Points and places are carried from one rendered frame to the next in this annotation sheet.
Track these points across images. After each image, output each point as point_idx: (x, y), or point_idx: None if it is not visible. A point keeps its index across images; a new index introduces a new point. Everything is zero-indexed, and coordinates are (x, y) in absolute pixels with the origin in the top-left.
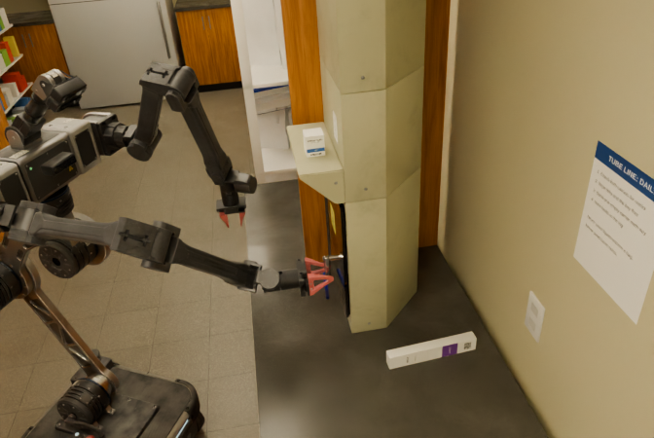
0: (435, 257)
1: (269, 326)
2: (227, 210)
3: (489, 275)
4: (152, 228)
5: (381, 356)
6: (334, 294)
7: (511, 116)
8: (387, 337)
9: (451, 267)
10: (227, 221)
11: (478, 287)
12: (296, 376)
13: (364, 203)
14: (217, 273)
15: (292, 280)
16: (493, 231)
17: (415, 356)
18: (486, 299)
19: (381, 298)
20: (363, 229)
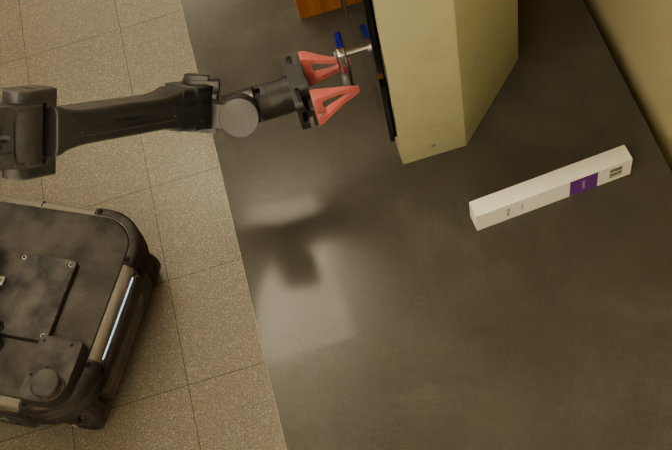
0: None
1: (250, 166)
2: None
3: (657, 34)
4: (4, 112)
5: (460, 206)
6: (361, 83)
7: None
8: (469, 165)
9: None
10: None
11: (636, 45)
12: (314, 261)
13: None
14: (141, 131)
15: (282, 104)
16: None
17: (521, 205)
18: (650, 71)
19: (452, 106)
20: (408, 7)
